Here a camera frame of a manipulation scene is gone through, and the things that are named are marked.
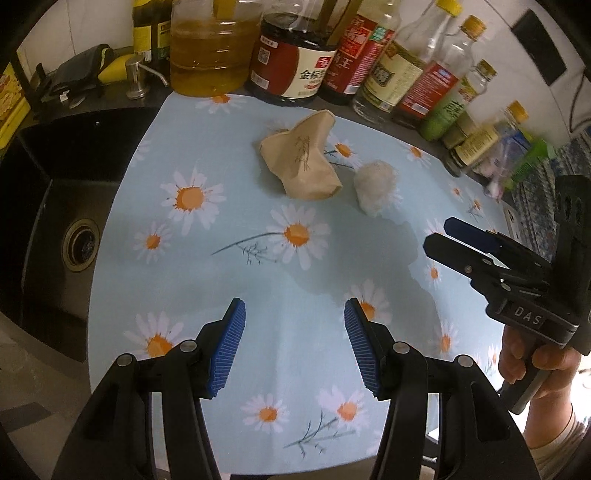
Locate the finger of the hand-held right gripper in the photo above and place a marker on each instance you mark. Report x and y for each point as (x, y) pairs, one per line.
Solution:
(461, 261)
(471, 233)

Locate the brown paper bag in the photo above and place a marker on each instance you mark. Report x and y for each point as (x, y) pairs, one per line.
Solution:
(302, 161)

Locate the black kitchen sink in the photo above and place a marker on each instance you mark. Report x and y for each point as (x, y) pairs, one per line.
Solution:
(41, 221)

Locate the blue white carton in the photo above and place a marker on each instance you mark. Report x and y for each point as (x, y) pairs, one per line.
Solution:
(512, 147)

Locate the clear bottle red blue label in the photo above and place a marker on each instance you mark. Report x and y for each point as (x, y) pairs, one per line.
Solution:
(427, 92)

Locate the metal sink drain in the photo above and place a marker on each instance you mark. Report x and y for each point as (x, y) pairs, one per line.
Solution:
(83, 247)

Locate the small dark bottle yellow cap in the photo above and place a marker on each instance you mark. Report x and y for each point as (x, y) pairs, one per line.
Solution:
(475, 147)

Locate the large yellow oil jug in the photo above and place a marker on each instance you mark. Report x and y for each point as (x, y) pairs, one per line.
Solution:
(207, 60)

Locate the yellow sponge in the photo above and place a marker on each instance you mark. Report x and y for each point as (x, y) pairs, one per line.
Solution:
(115, 69)

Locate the metal soap dispenser pump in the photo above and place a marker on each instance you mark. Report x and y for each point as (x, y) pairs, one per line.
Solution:
(135, 78)

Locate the blue patterned cloth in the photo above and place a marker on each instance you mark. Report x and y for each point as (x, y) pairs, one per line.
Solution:
(535, 207)

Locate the garlic bulb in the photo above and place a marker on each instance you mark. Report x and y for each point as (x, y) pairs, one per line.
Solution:
(493, 188)

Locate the red label sauce bottle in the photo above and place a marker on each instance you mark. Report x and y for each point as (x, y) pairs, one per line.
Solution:
(355, 50)

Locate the small olive spice jar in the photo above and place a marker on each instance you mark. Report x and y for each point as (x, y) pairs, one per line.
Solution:
(461, 134)

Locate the person's right hand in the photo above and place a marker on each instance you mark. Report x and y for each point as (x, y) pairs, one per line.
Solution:
(561, 374)

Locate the green label oil bottle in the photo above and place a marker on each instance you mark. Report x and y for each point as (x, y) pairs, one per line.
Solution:
(152, 32)

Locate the person's right forearm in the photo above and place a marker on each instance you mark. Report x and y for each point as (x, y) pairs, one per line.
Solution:
(554, 447)

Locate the clear bottle beige label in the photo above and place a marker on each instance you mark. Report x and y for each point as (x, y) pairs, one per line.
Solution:
(392, 74)

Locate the dark soy sauce jug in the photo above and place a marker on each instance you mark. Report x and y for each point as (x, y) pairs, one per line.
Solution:
(286, 64)

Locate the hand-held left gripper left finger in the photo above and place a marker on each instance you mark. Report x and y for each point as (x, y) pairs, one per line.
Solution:
(228, 346)

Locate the light blue daisy tablecloth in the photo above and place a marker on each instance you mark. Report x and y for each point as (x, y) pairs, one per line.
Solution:
(277, 300)

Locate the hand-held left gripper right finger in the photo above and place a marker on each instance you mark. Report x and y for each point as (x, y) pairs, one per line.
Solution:
(362, 350)

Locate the black wall socket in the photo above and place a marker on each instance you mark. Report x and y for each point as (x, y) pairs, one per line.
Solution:
(540, 46)

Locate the dark kitchen faucet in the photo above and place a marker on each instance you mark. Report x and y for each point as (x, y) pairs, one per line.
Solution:
(27, 85)

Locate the yellow printed package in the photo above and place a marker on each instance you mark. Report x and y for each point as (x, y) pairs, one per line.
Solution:
(11, 110)

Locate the small white tissue ball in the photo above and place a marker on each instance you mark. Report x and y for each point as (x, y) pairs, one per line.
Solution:
(376, 189)

